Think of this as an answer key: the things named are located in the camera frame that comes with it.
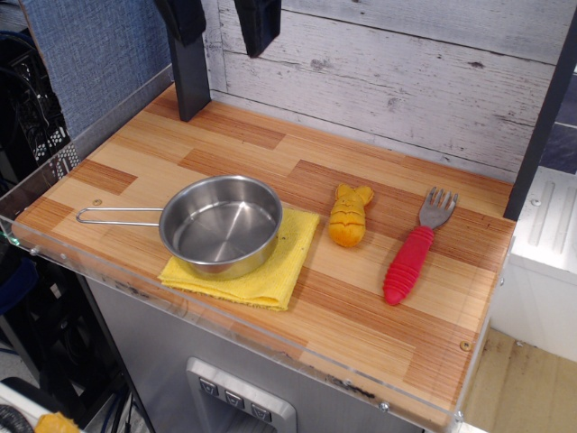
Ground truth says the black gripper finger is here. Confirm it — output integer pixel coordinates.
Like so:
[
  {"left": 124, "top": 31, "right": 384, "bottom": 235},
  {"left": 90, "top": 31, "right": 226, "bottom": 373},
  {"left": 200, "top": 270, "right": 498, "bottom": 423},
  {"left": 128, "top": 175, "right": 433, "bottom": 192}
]
[
  {"left": 154, "top": 0, "right": 206, "bottom": 46},
  {"left": 234, "top": 0, "right": 282, "bottom": 58}
]

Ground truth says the stainless steel saucepan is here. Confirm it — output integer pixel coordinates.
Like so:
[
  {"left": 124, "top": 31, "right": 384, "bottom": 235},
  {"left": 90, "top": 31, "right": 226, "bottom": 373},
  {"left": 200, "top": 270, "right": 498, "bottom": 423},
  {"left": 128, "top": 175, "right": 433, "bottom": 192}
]
[{"left": 76, "top": 175, "right": 283, "bottom": 280}]

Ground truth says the yellow folded towel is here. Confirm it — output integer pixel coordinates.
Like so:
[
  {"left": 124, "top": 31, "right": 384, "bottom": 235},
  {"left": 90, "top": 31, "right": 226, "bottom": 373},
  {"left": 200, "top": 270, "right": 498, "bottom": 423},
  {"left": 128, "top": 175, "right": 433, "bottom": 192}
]
[{"left": 159, "top": 207, "right": 320, "bottom": 311}]

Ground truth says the black plastic crate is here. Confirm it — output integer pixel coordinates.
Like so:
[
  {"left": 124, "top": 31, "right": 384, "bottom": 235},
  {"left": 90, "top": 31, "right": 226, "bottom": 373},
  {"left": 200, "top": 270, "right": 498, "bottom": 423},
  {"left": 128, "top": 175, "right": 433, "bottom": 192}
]
[{"left": 1, "top": 31, "right": 70, "bottom": 180}]

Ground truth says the orange plush toy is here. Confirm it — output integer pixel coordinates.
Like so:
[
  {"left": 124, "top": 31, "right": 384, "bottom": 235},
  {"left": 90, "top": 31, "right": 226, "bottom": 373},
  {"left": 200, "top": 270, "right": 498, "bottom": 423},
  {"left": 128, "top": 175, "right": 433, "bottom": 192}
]
[{"left": 328, "top": 184, "right": 374, "bottom": 248}]

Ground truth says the clear acrylic table guard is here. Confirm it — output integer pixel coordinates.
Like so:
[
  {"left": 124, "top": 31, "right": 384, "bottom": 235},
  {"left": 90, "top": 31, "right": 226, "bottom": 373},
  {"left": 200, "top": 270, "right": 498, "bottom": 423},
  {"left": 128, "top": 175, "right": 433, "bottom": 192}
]
[{"left": 1, "top": 88, "right": 514, "bottom": 432}]

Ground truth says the silver button panel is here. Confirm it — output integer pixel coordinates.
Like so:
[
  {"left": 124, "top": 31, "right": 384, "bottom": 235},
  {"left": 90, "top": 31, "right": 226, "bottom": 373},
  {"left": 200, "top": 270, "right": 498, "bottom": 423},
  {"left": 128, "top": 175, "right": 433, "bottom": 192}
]
[{"left": 186, "top": 357, "right": 298, "bottom": 432}]

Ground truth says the white ribbed box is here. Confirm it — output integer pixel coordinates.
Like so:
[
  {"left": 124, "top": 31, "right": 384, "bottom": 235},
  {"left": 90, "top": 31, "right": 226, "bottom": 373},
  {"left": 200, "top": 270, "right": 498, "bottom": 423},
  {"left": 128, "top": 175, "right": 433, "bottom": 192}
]
[{"left": 490, "top": 167, "right": 576, "bottom": 361}]

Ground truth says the yellow object bottom left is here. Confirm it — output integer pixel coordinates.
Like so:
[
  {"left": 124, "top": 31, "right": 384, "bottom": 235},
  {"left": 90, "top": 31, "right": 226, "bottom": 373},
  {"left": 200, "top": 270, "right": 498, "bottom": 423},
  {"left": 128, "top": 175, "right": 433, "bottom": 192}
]
[{"left": 33, "top": 412, "right": 80, "bottom": 433}]

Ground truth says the dark left vertical post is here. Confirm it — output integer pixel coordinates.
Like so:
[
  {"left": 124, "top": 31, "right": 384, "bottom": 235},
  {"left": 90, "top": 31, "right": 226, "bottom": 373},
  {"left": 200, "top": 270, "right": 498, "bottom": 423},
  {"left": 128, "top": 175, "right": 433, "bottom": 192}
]
[{"left": 167, "top": 27, "right": 211, "bottom": 122}]

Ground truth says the dark vertical post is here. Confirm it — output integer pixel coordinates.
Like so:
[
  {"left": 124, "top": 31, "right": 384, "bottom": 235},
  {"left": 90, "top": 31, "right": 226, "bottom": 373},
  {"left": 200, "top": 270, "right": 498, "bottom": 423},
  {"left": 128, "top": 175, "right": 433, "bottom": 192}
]
[
  {"left": 503, "top": 12, "right": 576, "bottom": 221},
  {"left": 167, "top": 27, "right": 211, "bottom": 122}
]

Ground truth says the red handled metal fork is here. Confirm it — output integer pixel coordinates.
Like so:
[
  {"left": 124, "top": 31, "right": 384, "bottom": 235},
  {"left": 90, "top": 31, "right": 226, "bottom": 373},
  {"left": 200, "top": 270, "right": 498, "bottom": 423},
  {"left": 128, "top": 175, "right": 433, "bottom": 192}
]
[{"left": 383, "top": 187, "right": 459, "bottom": 306}]

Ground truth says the dark right vertical post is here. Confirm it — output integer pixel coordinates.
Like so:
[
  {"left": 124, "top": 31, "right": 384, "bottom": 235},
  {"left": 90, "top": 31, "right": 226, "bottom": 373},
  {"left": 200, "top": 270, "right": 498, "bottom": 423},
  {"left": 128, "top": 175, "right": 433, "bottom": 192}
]
[{"left": 503, "top": 12, "right": 576, "bottom": 221}]

